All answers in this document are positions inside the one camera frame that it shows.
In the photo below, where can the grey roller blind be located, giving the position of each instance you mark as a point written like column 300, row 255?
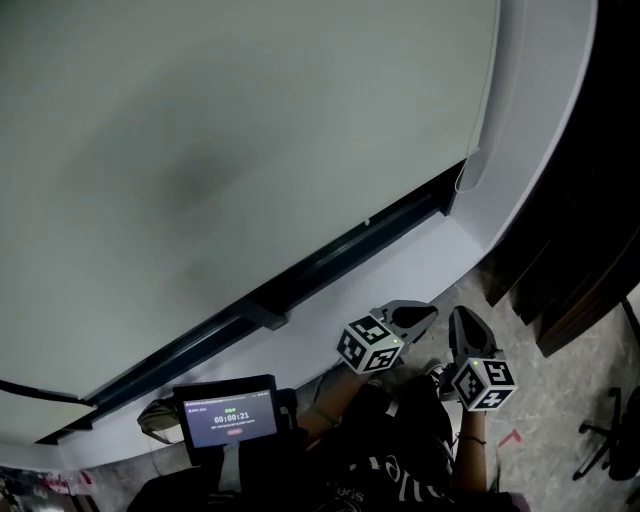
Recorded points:
column 225, row 150

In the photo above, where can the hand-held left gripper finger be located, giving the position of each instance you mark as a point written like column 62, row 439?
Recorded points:
column 422, row 330
column 410, row 303

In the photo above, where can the person's shoe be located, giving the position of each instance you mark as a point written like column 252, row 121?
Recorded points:
column 440, row 377
column 375, row 383

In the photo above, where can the person's left shoe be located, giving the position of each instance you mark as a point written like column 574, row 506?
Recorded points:
column 375, row 383

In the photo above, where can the person's right shoe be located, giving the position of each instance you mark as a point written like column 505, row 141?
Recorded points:
column 440, row 377

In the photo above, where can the person's left forearm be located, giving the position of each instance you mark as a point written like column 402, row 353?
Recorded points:
column 330, row 400

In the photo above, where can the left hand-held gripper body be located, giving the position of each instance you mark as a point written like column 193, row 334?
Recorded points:
column 370, row 345

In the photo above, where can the black wrist band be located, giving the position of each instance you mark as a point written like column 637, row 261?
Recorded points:
column 472, row 439

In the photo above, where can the person's black printed shirt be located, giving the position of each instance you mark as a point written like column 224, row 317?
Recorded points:
column 390, row 480

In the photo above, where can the black skirting board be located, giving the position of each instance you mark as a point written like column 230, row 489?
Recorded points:
column 631, row 311

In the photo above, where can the phone with timer screen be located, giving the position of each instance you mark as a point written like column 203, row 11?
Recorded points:
column 231, row 417

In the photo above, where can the olive fabric bag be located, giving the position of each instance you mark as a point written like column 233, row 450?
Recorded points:
column 160, row 422

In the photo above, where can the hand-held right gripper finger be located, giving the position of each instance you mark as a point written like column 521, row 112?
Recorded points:
column 454, row 335
column 482, row 335

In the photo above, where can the person's right forearm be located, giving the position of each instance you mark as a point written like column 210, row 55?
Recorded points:
column 470, row 460

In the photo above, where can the person's black trousers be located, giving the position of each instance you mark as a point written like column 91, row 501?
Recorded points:
column 400, row 410

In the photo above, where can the green wrist band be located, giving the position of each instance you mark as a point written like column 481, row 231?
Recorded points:
column 325, row 416

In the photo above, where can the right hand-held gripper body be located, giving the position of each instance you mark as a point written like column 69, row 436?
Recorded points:
column 485, row 385

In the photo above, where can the dark board with pale edge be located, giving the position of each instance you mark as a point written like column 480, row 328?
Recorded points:
column 550, row 225

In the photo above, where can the white window sill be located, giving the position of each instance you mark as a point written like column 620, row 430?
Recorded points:
column 350, row 295

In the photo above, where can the black office chair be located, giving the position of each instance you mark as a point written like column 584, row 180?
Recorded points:
column 615, row 440

